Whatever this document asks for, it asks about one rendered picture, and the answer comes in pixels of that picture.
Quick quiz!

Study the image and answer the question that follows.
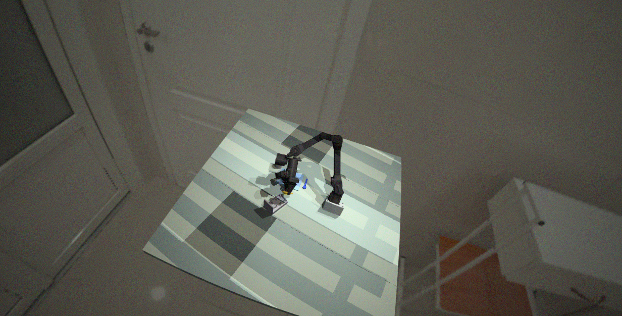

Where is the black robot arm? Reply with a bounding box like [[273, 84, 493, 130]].
[[275, 132, 344, 205]]

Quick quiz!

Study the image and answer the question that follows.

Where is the light blue flat mat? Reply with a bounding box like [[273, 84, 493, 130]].
[[276, 173, 304, 191]]

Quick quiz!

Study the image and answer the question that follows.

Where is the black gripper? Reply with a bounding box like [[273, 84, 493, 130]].
[[282, 167, 299, 195]]

